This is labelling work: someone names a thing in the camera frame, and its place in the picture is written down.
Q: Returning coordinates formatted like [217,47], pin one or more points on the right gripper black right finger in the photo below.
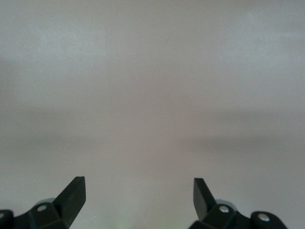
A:
[207,210]

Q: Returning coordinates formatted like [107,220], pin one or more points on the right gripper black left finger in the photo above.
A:
[66,207]

